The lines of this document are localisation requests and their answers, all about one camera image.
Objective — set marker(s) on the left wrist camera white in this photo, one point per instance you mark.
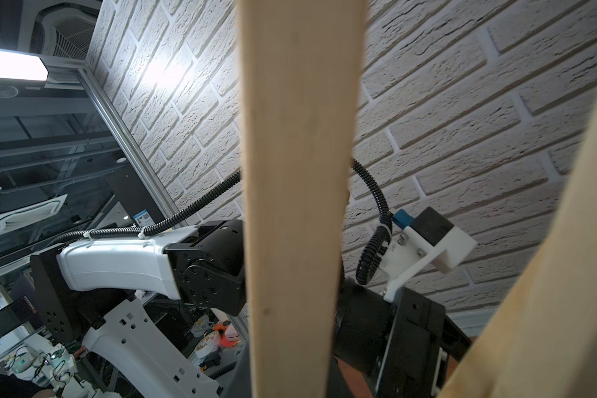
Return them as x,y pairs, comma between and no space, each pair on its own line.
428,239

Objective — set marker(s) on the wooden easel frame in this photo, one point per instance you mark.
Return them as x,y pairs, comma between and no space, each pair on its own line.
300,69

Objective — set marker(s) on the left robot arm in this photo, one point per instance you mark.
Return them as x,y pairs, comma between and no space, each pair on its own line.
85,292

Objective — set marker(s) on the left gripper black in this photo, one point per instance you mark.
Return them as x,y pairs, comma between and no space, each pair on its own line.
403,347

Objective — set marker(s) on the left corner aluminium profile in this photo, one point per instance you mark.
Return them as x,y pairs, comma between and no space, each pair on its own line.
126,141

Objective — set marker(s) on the ceiling light panel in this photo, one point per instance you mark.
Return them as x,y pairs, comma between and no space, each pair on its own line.
22,67

